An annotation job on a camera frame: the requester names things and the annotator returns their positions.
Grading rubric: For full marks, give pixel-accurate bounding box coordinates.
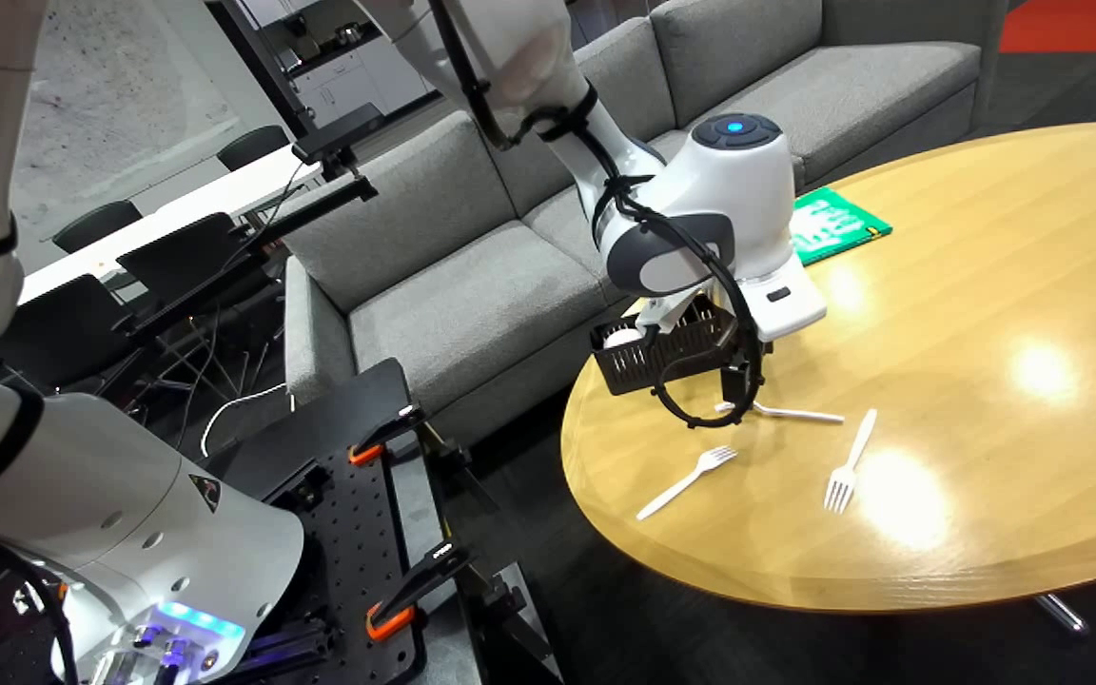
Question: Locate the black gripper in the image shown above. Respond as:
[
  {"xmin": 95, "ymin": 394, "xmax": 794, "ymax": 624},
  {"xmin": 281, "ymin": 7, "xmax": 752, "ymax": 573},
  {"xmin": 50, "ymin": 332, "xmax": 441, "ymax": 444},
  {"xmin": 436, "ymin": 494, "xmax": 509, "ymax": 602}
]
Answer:
[{"xmin": 664, "ymin": 288, "xmax": 771, "ymax": 415}]

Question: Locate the white plastic fork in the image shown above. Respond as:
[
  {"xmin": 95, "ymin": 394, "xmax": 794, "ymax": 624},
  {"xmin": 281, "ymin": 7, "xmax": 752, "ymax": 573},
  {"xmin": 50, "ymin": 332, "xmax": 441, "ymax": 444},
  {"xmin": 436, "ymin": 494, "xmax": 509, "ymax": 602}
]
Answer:
[
  {"xmin": 823, "ymin": 404, "xmax": 884, "ymax": 519},
  {"xmin": 633, "ymin": 441, "xmax": 743, "ymax": 524},
  {"xmin": 748, "ymin": 394, "xmax": 848, "ymax": 430}
]

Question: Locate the black utensil holder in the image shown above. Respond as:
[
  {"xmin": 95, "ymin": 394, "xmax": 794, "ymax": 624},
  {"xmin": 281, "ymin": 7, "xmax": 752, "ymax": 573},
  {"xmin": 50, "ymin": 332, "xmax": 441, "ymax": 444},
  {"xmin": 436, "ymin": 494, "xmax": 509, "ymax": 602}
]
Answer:
[{"xmin": 584, "ymin": 316, "xmax": 733, "ymax": 401}]

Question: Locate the green printed card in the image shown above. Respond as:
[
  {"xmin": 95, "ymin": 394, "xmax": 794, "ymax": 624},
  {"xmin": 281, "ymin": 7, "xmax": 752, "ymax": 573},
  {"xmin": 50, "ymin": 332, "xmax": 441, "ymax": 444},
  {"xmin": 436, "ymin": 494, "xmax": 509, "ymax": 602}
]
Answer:
[{"xmin": 787, "ymin": 187, "xmax": 896, "ymax": 267}]

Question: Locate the grey fabric sofa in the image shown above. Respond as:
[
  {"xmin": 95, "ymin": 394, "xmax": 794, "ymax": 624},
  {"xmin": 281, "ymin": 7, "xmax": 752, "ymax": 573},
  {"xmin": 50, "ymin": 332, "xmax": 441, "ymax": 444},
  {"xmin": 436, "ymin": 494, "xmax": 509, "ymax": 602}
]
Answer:
[{"xmin": 276, "ymin": 0, "xmax": 1008, "ymax": 450}]

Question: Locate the orange-tipped black clamp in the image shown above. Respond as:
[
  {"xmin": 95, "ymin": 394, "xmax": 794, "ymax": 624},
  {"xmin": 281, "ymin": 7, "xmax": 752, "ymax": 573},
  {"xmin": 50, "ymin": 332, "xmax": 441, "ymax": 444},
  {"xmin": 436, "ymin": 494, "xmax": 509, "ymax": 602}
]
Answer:
[
  {"xmin": 346, "ymin": 401, "xmax": 476, "ymax": 475},
  {"xmin": 362, "ymin": 541, "xmax": 501, "ymax": 647}
]

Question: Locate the metal table leg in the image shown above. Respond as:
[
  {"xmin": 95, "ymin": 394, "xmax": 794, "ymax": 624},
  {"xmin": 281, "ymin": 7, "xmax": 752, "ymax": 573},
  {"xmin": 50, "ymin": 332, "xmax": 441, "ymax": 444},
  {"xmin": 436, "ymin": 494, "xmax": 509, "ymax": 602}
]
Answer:
[{"xmin": 1036, "ymin": 590, "xmax": 1092, "ymax": 634}]

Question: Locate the black perforated mounting board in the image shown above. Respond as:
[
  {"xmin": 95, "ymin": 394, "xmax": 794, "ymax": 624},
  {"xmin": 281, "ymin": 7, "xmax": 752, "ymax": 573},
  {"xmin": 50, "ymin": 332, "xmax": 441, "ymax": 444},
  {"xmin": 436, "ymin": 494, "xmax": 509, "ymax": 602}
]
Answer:
[{"xmin": 210, "ymin": 356, "xmax": 561, "ymax": 685}]

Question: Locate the black office chair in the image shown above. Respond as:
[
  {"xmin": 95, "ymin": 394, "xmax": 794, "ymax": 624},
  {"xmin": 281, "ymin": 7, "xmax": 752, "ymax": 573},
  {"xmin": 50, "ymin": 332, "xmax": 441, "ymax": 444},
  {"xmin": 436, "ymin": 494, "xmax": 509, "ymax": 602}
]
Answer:
[
  {"xmin": 50, "ymin": 195, "xmax": 144, "ymax": 260},
  {"xmin": 213, "ymin": 120, "xmax": 293, "ymax": 174}
]

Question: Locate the white desk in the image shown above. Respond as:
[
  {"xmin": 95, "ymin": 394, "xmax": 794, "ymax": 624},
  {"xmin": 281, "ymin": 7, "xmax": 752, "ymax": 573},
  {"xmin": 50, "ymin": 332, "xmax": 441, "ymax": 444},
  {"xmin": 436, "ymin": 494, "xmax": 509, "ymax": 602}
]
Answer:
[{"xmin": 10, "ymin": 137, "xmax": 379, "ymax": 309}]

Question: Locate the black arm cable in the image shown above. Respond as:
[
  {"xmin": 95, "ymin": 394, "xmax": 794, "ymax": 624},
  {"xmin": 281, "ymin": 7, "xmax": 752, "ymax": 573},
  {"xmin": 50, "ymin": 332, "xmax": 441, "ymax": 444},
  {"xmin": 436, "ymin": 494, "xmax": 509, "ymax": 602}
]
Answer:
[{"xmin": 427, "ymin": 0, "xmax": 771, "ymax": 430}]

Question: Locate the thin white cable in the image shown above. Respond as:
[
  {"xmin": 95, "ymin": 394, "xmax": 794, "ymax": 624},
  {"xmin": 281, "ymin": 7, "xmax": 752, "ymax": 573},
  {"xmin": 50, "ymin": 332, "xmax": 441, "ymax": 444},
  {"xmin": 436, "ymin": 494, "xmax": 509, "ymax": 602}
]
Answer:
[{"xmin": 194, "ymin": 376, "xmax": 293, "ymax": 463}]

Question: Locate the black monitor frame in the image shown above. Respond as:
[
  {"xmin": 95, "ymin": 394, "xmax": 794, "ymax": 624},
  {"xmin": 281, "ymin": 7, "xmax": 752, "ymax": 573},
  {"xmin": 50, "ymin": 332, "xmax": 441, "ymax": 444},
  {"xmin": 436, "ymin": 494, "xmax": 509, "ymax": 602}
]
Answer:
[{"xmin": 204, "ymin": 0, "xmax": 449, "ymax": 143}]

